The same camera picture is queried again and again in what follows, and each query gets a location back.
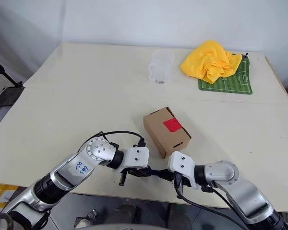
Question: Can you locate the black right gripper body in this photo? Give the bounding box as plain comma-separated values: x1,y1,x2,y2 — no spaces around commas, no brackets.
167,169,193,188

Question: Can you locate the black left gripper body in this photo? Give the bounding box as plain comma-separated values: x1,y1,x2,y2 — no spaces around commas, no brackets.
123,167,145,178

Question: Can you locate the blue cutter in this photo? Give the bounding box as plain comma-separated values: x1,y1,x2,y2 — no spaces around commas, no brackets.
149,169,164,178

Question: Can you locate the brown cardboard box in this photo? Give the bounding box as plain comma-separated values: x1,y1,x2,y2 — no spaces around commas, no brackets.
143,106,192,160

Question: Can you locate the red tape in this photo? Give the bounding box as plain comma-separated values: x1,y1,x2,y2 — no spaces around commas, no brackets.
163,118,183,133

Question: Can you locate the grey shoe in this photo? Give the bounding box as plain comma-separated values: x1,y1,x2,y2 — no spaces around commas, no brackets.
75,208,98,229

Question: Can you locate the clear plastic measuring cup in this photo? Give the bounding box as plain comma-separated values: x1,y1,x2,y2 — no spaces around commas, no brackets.
148,49,175,84

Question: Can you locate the green football field mat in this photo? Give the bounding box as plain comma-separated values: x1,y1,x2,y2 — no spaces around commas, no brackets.
198,55,253,95

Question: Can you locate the yellow cloth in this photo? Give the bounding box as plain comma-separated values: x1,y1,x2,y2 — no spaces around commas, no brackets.
180,40,243,84

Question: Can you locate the black tripod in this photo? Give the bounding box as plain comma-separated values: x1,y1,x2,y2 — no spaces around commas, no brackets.
0,58,24,88

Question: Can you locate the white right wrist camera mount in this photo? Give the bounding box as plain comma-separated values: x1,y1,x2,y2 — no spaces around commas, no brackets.
167,150,197,190

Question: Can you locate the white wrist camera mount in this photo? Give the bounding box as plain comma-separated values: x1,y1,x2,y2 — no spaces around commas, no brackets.
167,150,197,190
114,146,150,173

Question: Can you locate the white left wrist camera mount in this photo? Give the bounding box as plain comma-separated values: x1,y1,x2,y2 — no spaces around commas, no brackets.
114,146,150,173

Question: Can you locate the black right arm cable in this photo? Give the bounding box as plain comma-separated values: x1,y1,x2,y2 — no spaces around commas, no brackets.
174,172,247,218

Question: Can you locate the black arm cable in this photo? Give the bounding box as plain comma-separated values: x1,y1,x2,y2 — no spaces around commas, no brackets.
96,130,146,147
174,172,247,218

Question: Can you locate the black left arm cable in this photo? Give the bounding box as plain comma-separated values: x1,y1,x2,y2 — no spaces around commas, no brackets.
96,130,146,147

